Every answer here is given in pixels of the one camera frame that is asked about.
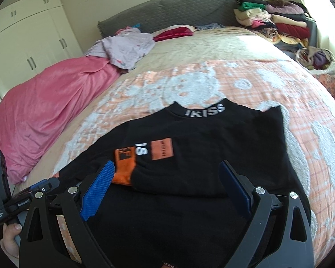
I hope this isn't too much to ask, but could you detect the white wardrobe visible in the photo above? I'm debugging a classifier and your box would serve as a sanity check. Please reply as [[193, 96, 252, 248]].
[[0, 0, 82, 101]]

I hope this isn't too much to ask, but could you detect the bag of loose clothes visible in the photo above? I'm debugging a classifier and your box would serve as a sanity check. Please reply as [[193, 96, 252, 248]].
[[295, 46, 335, 76]]

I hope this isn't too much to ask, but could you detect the pink duvet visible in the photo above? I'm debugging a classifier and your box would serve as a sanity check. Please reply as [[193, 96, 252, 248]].
[[0, 56, 121, 184]]

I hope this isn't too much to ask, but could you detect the person's left hand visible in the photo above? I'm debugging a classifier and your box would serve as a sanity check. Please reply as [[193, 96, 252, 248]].
[[0, 223, 22, 259]]

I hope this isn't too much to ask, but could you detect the grey quilted headboard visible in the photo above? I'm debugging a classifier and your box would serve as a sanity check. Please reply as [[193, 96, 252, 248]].
[[97, 0, 238, 38]]

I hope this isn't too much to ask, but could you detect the orange white plaid blanket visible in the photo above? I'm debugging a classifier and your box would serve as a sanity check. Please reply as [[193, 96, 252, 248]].
[[18, 27, 335, 264]]

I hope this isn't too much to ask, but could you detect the black IKISS long-sleeve shirt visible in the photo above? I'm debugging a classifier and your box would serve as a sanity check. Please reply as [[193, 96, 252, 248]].
[[59, 99, 310, 267]]

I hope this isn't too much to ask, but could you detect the lilac crumpled garment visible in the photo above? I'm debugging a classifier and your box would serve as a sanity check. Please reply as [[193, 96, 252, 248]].
[[84, 27, 155, 71]]

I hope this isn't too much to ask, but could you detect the stack of folded clothes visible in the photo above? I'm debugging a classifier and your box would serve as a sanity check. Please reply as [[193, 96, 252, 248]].
[[234, 0, 317, 53]]

